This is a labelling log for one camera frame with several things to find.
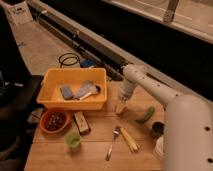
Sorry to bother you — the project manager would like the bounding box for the silver metal fork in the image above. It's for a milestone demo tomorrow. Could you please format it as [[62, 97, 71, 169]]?
[[105, 126, 120, 161]]

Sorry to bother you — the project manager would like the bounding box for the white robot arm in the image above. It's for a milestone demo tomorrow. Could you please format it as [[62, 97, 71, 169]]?
[[115, 64, 213, 171]]

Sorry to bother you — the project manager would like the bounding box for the black chair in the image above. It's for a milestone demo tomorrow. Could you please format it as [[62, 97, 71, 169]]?
[[0, 7, 43, 161]]

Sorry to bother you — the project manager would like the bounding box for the yellow plastic bin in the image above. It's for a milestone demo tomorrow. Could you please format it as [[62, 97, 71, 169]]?
[[37, 68, 108, 110]]

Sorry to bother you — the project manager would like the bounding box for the green pepper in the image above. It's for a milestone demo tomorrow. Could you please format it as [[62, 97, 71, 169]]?
[[135, 106, 155, 124]]

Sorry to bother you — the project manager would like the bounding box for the dark metal cup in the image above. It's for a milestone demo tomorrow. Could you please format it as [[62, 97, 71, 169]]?
[[151, 122, 164, 139]]

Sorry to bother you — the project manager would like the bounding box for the orange bowl with beans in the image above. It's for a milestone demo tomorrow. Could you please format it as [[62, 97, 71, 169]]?
[[39, 110, 71, 134]]

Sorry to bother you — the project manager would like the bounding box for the blue sponge block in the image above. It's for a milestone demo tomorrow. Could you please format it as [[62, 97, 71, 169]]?
[[60, 85, 73, 100]]

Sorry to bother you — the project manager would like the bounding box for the blue object on floor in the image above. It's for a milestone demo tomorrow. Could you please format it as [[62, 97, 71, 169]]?
[[80, 59, 95, 68]]

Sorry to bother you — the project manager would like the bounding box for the wooden rectangular block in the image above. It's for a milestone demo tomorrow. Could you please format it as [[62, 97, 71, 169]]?
[[74, 111, 90, 135]]

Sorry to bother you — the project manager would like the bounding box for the black coiled cable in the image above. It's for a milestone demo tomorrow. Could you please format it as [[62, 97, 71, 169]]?
[[58, 52, 81, 69]]

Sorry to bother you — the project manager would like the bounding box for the grey cloth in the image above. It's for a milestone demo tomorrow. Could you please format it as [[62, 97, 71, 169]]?
[[74, 80, 95, 100]]

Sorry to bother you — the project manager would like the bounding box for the white round container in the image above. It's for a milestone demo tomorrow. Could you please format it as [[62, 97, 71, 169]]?
[[153, 137, 164, 160]]

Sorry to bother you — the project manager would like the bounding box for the white handled utensil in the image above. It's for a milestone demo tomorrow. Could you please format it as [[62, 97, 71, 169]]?
[[80, 85, 101, 100]]

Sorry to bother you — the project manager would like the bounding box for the green plastic cup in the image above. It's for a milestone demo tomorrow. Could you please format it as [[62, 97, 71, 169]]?
[[65, 132, 80, 148]]

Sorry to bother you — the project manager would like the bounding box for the white box with label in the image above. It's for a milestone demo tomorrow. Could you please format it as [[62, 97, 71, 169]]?
[[6, 1, 33, 26]]

